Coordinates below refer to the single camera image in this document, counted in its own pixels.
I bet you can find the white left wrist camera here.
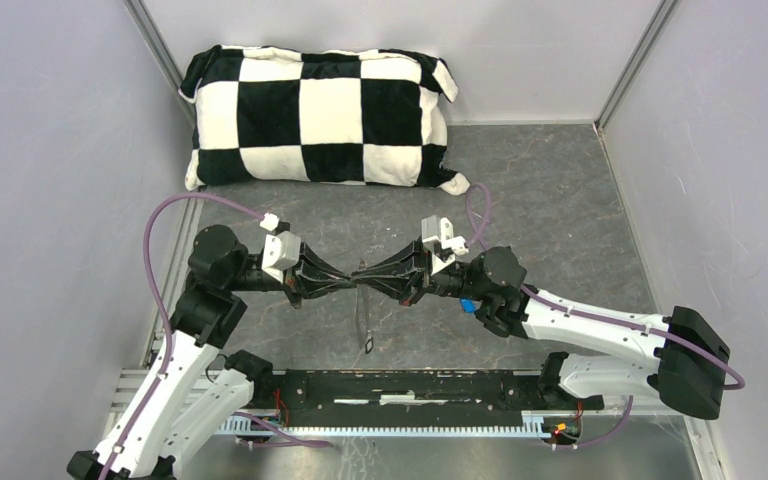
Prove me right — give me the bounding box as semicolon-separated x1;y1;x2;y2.
260;213;301;282

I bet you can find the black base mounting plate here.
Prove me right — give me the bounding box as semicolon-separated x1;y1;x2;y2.
243;370;605;428

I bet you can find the blue key fob tag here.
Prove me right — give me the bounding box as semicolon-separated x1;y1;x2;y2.
459;298;478;315

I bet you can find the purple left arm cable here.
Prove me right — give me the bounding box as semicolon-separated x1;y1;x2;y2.
95;192;336;480

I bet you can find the aluminium frame rail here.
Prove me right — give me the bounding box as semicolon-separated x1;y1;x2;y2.
109;370;680;416

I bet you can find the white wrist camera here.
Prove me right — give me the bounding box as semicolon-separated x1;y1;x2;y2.
260;213;301;282
421;215;469;275

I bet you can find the black and white checkered pillow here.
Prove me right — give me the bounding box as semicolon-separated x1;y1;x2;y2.
179;45;470;196

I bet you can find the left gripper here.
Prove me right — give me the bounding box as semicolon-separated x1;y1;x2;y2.
227;239;352;307

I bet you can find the white slotted cable duct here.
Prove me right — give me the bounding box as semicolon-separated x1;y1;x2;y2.
215;414;579;441

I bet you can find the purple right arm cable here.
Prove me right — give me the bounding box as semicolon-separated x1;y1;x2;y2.
464;182;747;452

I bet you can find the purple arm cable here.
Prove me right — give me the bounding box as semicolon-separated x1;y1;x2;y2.
464;182;747;452
95;192;336;480

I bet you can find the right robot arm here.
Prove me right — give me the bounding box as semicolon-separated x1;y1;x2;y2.
350;244;746;420

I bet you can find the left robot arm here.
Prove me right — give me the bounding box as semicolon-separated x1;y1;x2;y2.
67;225;353;479

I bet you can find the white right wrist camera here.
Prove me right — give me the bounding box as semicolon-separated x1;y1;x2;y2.
421;215;469;275

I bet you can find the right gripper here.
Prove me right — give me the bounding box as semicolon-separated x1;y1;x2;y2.
350;237;488;309

